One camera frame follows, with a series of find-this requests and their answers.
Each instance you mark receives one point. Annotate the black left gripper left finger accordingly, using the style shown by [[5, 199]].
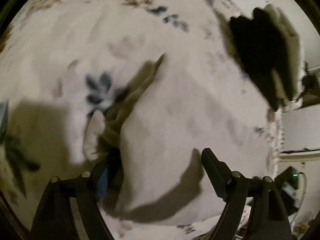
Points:
[[68, 209]]

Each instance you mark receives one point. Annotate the cream white garment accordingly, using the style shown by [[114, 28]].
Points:
[[161, 131]]

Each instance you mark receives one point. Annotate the black garment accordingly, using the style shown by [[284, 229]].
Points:
[[271, 53]]

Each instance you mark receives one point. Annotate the floral cream bed blanket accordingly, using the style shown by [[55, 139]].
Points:
[[52, 45]]

